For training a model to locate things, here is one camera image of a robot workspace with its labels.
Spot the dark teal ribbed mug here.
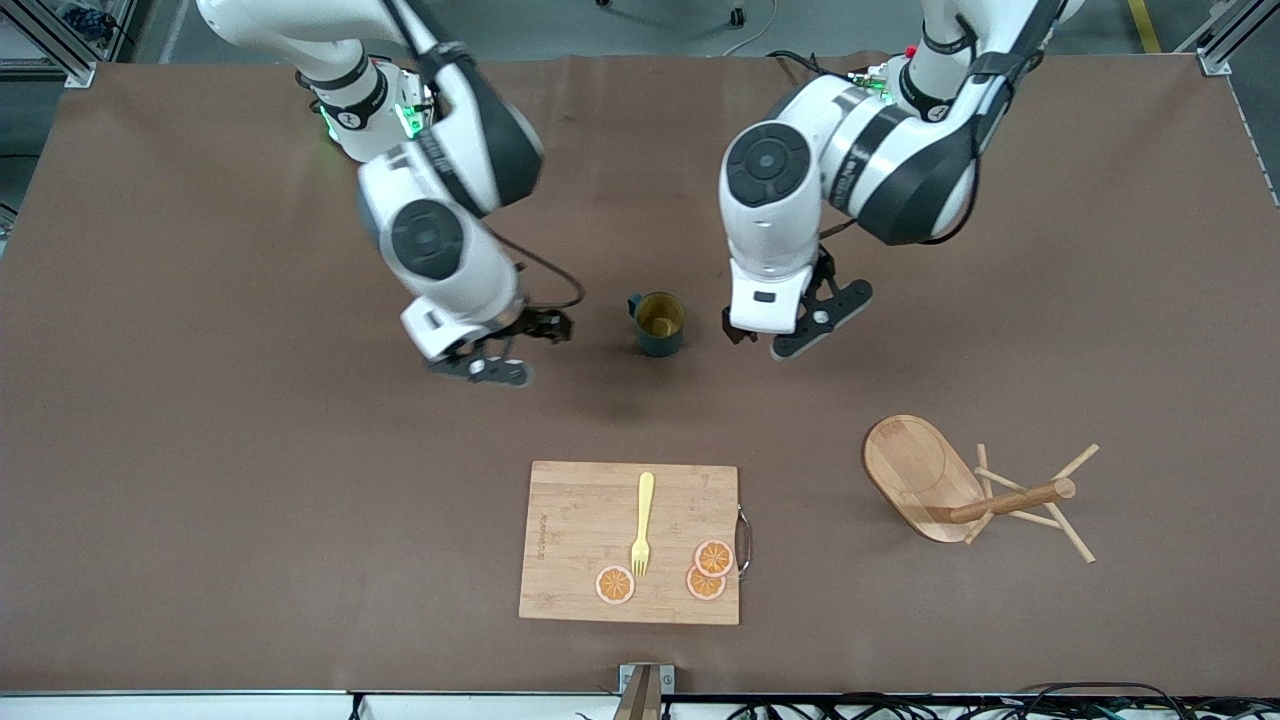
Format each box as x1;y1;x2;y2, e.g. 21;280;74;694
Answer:
628;292;688;358

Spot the wooden mug tree rack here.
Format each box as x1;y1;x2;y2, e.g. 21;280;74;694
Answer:
863;414;1101;564

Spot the yellow plastic fork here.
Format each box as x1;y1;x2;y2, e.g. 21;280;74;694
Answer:
630;472;656;579

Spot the bamboo cutting board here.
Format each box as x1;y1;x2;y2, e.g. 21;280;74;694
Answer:
518;460;741;627

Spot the black right arm wrist cable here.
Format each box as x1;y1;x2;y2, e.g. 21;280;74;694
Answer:
490;230;586;311

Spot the black left arm base cable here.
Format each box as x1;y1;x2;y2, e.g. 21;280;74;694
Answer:
768;50;841;81

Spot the white floor cable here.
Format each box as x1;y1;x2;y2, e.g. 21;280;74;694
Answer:
720;0;779;58

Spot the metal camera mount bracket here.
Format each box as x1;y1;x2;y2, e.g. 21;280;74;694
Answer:
618;663;676;720

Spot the aluminium frame post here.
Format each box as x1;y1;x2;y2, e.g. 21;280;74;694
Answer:
0;0;101;89
1180;0;1259;76

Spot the white table edge rail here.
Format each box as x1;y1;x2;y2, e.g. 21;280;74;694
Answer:
0;690;621;720

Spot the blue black cable bundle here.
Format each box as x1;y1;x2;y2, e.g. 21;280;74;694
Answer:
60;5;136;46

